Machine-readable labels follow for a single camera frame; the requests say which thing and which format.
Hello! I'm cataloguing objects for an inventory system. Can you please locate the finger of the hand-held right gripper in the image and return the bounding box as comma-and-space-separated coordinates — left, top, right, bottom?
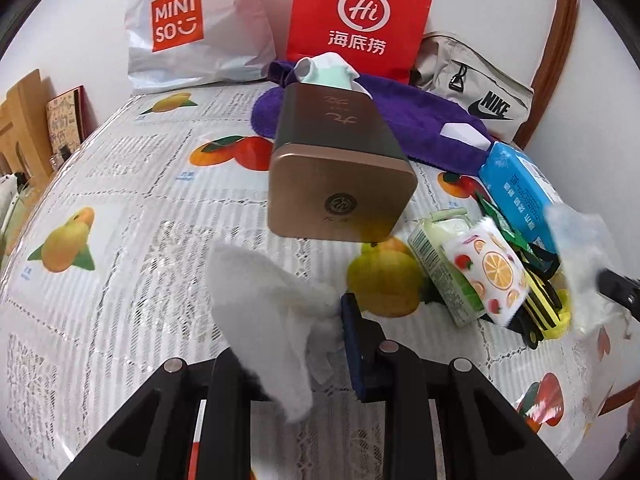
597, 267, 640, 318

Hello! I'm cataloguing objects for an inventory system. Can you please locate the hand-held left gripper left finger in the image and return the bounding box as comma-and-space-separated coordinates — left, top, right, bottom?
57, 347, 272, 480

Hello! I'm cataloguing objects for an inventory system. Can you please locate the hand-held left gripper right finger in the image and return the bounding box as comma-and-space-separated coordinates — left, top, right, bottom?
340, 292, 586, 480

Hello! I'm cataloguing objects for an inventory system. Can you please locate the translucent white plastic wrapper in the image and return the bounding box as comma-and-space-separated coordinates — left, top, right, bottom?
542, 204, 632, 337

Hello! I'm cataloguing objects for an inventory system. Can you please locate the yellow pouch with black strap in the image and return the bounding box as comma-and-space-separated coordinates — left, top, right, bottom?
515, 245, 573, 350

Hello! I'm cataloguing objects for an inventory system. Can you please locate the white tissue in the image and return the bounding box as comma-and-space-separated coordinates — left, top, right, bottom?
206, 242, 346, 423

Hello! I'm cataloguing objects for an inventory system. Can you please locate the fruit print wipes packet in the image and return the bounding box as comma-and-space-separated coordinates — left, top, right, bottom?
440, 217, 531, 328

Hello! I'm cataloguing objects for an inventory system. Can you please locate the dark green wrapper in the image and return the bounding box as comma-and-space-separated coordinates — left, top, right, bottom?
475, 192, 532, 257

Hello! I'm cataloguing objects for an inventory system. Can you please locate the blue tissue pack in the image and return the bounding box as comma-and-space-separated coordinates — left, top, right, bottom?
477, 141, 576, 256

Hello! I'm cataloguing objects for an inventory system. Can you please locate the bronze metal tissue box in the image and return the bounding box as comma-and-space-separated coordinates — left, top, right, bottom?
266, 82, 418, 245

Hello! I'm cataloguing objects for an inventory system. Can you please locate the fruit print lace tablecloth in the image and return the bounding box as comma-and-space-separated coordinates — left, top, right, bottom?
0, 80, 640, 480

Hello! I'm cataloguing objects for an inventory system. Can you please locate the small white packet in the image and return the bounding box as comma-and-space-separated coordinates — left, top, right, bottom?
440, 122, 489, 152

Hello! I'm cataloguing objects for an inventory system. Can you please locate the purple towel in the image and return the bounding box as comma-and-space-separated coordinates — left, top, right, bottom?
250, 60, 493, 163

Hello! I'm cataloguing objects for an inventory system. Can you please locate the beige waist bag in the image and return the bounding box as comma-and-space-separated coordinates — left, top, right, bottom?
412, 30, 536, 143

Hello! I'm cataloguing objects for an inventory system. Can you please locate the mint and white cloth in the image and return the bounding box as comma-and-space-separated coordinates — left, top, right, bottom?
294, 52, 373, 100

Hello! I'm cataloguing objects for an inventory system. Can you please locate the red paper shopping bag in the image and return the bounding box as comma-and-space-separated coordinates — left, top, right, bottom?
286, 0, 437, 78

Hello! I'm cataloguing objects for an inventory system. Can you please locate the patterned brown box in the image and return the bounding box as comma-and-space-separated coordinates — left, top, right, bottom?
46, 86, 93, 157

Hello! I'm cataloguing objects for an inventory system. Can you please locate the white plastic shopping bag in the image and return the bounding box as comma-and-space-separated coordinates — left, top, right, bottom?
124, 0, 278, 93

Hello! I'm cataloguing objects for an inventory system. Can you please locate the light wooden chair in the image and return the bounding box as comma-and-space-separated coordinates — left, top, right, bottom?
0, 69, 56, 186

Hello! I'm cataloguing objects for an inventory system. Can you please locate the brown wooden frame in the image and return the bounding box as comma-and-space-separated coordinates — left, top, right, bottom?
515, 0, 582, 148

